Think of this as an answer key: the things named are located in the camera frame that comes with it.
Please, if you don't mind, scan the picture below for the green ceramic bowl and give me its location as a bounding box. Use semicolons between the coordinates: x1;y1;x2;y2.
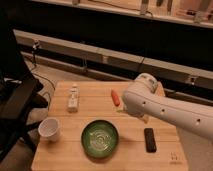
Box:
81;120;119;159

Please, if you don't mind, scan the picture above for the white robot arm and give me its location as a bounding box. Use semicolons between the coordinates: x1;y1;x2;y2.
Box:
122;73;213;141

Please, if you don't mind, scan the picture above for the black remote control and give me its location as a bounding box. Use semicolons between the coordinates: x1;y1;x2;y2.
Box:
144;128;157;153

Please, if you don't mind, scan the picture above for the orange carrot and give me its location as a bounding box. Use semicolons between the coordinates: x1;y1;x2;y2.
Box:
111;90;120;107

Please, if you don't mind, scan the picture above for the white tube bottle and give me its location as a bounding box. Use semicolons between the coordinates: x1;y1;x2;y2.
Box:
67;84;79;113

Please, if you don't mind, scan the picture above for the white paper cup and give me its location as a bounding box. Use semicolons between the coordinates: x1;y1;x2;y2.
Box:
38;117;60;142

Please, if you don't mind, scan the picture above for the black chair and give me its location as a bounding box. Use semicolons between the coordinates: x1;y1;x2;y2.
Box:
0;8;48;163

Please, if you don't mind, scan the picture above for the black floor cable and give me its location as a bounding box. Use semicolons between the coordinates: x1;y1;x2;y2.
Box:
23;54;57;92

